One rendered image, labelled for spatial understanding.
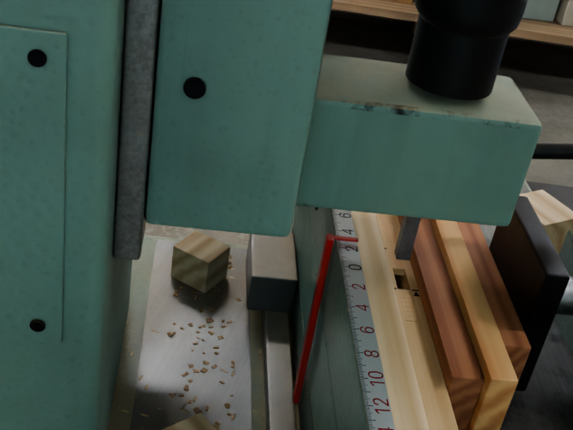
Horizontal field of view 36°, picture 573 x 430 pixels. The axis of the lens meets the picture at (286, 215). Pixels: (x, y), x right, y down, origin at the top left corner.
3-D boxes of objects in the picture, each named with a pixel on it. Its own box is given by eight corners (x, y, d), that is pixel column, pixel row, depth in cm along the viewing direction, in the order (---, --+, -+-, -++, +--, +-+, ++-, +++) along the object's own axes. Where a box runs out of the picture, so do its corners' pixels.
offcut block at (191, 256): (205, 293, 75) (208, 263, 73) (170, 276, 77) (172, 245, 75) (226, 276, 78) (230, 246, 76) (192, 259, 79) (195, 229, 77)
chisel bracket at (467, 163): (504, 250, 53) (546, 124, 49) (274, 227, 51) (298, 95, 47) (476, 188, 59) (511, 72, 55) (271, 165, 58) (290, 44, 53)
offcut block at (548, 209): (493, 235, 71) (506, 196, 69) (529, 226, 73) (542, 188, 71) (530, 264, 68) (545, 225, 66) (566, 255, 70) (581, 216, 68)
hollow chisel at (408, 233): (409, 260, 57) (427, 195, 54) (396, 259, 57) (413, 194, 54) (407, 252, 58) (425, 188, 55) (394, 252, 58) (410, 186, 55)
